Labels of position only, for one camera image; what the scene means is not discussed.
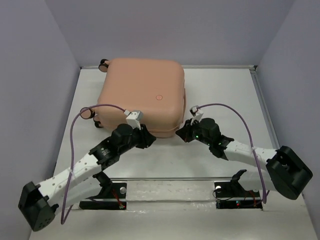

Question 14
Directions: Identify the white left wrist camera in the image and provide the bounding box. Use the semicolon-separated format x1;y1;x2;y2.
124;109;143;130

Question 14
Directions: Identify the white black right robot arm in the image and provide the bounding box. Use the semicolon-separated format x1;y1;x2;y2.
175;118;313;200

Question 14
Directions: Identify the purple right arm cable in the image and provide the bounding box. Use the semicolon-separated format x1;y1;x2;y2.
196;102;270;204

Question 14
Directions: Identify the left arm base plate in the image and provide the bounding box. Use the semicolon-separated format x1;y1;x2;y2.
78;182;127;211

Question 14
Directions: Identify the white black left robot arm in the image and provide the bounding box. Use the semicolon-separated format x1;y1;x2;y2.
18;123;156;232

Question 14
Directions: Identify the pink hard-shell suitcase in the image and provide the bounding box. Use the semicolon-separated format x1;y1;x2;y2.
80;58;186;138

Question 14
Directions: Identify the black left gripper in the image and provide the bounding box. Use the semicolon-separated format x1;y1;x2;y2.
118;122;156;155

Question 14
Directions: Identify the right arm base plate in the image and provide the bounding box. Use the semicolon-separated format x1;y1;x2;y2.
212;181;263;210

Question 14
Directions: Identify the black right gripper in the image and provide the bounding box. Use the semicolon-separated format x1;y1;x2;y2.
174;118;212;147

